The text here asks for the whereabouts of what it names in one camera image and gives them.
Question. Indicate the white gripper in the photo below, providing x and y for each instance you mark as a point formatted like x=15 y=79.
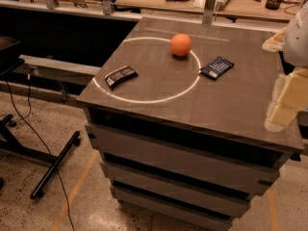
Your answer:
x=296 y=45

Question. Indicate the orange fruit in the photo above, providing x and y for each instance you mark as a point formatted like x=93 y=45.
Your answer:
x=181 y=45

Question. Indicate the black rxbar chocolate bar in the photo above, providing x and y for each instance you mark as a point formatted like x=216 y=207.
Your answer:
x=120 y=75

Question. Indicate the black cup on desk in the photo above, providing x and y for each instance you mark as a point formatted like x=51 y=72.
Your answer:
x=273 y=4

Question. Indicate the grey drawer cabinet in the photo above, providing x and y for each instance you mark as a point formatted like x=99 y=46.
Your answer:
x=178 y=143

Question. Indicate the dark chair seat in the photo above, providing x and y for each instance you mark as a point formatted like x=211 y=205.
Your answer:
x=10 y=52

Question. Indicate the metal railing frame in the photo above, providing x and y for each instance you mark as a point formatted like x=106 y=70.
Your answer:
x=253 y=11

